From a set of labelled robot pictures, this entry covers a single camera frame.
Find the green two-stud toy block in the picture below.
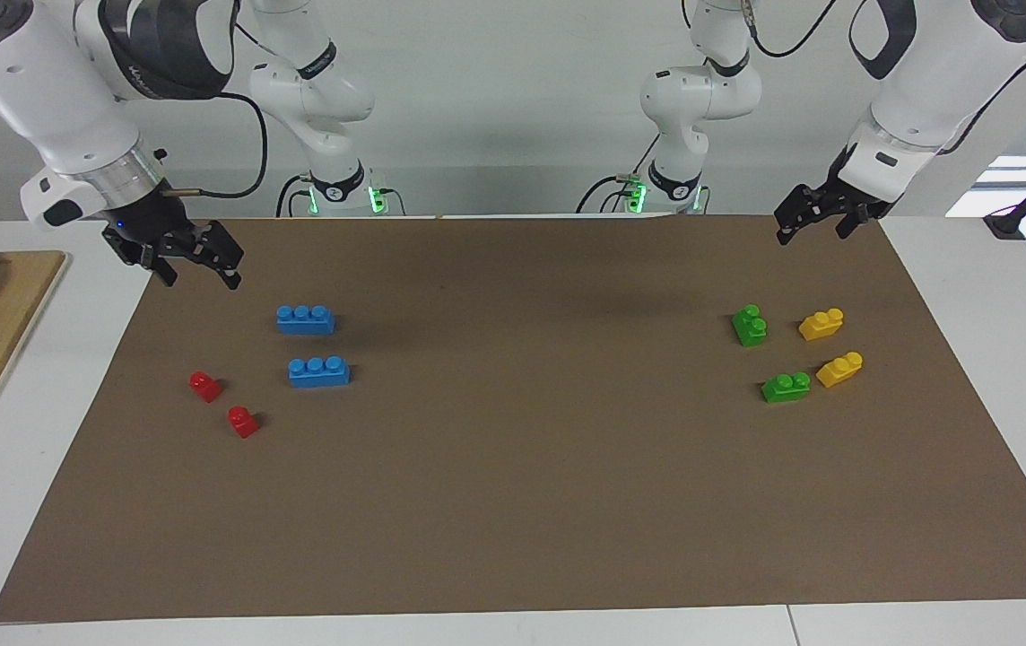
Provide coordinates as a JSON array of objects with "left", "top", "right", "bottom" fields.
[
  {"left": 731, "top": 303, "right": 770, "bottom": 348},
  {"left": 761, "top": 371, "right": 813, "bottom": 404}
]

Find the blue three-stud toy block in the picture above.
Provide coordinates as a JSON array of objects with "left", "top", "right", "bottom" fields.
[
  {"left": 276, "top": 305, "right": 337, "bottom": 336},
  {"left": 287, "top": 355, "right": 352, "bottom": 389}
]

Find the yellow two-stud toy block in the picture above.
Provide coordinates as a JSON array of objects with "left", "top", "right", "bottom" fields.
[
  {"left": 797, "top": 308, "right": 845, "bottom": 343},
  {"left": 815, "top": 351, "right": 865, "bottom": 389}
]

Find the brown paper table mat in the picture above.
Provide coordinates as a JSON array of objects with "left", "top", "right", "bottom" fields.
[{"left": 0, "top": 214, "right": 1026, "bottom": 624}]

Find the white wall socket box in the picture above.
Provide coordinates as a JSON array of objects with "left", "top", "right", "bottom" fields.
[{"left": 30, "top": 174, "right": 134, "bottom": 222}]

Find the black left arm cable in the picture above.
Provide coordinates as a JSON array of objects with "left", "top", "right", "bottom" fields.
[{"left": 744, "top": 0, "right": 839, "bottom": 60}]

